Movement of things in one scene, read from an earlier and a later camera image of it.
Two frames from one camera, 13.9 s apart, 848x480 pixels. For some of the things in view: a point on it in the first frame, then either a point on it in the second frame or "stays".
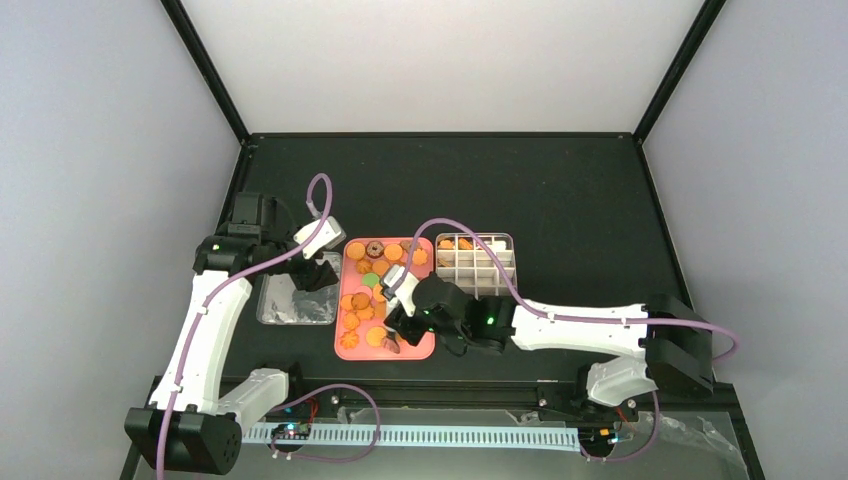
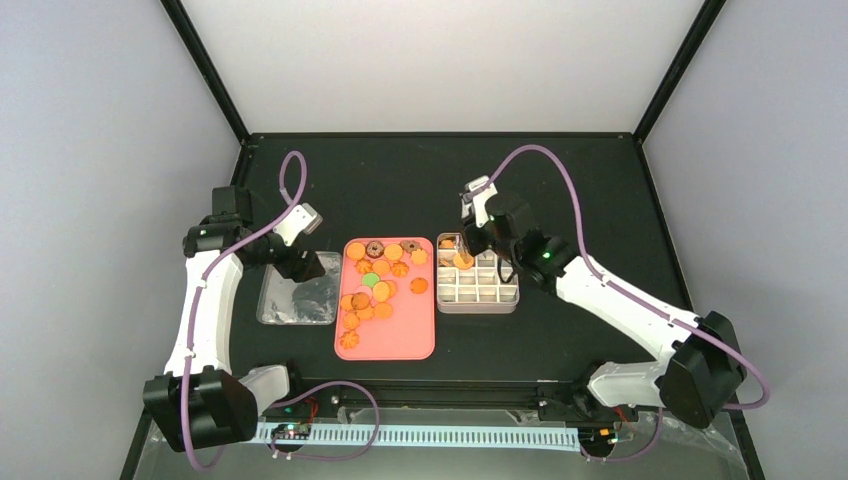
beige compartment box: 463,262 stays
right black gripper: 410,333 to 471,245
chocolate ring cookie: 374,249 stays
